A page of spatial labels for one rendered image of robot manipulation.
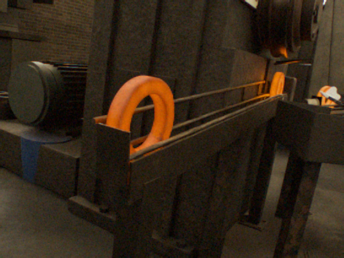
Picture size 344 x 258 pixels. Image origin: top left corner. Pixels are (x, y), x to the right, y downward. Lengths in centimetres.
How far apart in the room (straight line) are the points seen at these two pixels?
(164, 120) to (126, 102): 14
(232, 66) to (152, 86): 63
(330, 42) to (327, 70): 33
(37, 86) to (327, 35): 341
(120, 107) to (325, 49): 393
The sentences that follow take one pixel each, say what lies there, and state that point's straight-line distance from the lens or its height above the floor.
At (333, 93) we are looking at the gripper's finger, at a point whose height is 76.
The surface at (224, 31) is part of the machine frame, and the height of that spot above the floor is 93.
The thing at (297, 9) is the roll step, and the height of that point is 108.
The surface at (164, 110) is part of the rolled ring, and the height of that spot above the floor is 70.
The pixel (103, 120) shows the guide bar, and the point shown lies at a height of 67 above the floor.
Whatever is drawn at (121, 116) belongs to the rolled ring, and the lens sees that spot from 59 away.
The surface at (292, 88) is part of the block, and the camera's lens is 186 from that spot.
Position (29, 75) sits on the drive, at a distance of 206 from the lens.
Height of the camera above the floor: 81
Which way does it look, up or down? 12 degrees down
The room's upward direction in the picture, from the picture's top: 8 degrees clockwise
